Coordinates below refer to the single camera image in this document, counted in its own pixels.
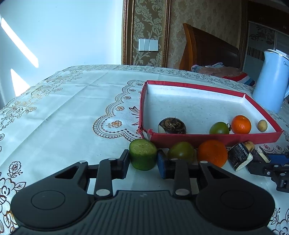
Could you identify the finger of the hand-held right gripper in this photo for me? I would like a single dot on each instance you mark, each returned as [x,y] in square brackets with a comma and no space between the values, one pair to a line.
[259,170]
[280,159]

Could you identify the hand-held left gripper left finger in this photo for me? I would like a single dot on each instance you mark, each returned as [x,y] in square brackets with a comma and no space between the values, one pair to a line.
[125,166]

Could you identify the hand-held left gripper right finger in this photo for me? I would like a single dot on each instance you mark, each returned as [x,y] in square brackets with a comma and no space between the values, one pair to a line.
[161,165]

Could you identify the dark eggplant chunk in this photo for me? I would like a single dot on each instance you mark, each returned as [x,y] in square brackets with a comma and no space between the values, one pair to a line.
[259,155]
[238,156]

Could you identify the green cucumber piece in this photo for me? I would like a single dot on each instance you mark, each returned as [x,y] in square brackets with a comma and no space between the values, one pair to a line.
[142,154]

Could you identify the green tomato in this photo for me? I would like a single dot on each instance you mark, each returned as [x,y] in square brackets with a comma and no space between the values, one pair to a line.
[219,128]
[180,151]

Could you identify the small yellow round fruit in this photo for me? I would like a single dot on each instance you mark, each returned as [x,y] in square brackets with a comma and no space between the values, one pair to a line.
[262,125]

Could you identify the small orange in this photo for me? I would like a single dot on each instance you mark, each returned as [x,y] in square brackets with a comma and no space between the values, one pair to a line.
[241,124]

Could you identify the large orange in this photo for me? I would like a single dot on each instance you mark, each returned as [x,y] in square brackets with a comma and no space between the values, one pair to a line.
[212,152]

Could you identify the red shallow cardboard tray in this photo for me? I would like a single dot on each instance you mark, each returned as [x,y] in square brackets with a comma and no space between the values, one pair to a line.
[194,104]

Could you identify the small potato behind eggplant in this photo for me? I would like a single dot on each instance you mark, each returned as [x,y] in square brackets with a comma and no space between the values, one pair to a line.
[249,145]

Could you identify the light blue electric kettle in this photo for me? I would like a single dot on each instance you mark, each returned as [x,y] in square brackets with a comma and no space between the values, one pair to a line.
[271,83]

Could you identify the striped bedding pile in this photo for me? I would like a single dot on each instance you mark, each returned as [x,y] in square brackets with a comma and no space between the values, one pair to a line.
[225,72]

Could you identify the patterned wardrobe door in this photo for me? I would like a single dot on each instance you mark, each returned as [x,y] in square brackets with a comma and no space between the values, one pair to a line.
[259,40]

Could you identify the wooden bed headboard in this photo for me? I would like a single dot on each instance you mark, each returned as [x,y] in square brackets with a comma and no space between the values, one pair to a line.
[207,47]

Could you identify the white wall switch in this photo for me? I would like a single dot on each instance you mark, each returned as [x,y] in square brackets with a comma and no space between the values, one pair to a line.
[148,44]

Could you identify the gold framed damask wall panel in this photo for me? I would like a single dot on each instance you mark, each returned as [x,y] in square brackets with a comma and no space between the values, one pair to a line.
[146,22]

